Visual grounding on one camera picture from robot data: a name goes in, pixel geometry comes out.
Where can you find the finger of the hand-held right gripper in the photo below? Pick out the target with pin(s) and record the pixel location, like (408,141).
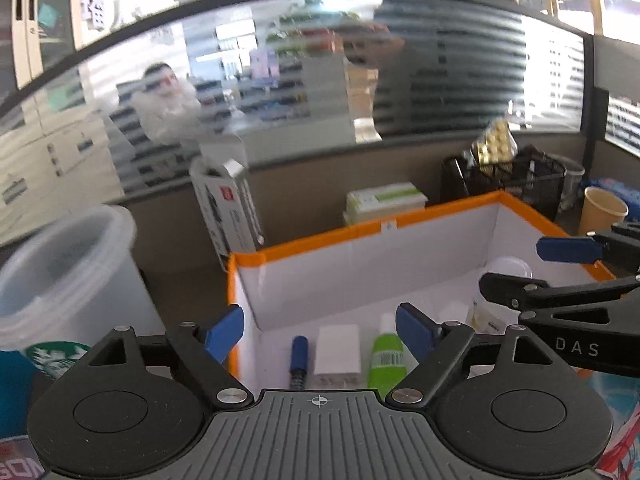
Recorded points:
(565,250)
(515,290)

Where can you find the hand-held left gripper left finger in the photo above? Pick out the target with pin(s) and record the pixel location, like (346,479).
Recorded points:
(225,332)

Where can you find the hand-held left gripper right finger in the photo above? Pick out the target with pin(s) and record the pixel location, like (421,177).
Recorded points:
(415,330)

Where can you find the clear plastic jar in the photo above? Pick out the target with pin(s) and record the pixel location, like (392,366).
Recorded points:
(510,265)

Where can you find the green tube white cap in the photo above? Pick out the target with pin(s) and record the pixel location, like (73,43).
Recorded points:
(387,360)

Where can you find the blue pen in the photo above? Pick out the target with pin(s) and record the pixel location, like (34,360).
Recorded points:
(298,355)

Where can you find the white eraser printed sleeve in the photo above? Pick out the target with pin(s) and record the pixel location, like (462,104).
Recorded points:
(337,350)

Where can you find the orange cardboard box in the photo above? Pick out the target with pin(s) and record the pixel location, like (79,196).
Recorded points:
(350,260)

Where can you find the tan paper cup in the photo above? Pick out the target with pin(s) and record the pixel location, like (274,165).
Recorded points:
(602,215)

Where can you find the black mesh desk organizer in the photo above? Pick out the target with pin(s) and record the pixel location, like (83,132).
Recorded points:
(525,185)

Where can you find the blue packet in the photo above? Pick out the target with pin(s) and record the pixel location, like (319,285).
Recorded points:
(615,190)

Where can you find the white black pen carton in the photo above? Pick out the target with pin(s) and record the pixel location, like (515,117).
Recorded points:
(230,225)

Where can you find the white pink printed desk mat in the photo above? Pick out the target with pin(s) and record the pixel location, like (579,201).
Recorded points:
(625,450)

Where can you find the yellow building brick plate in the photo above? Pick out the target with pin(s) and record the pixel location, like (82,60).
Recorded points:
(495,142)

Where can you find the green white carton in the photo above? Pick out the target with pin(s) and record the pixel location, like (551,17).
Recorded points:
(380,200)

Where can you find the grey side partition panel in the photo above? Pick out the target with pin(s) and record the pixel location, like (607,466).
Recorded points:
(625,125)

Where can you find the translucent plastic cup green logo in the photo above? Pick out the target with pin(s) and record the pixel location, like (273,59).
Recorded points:
(75,270)

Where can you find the striped glass desk partition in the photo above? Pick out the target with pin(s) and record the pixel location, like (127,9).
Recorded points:
(75,110)

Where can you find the beige glass door cabinet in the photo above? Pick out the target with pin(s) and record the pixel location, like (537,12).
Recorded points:
(50,10)

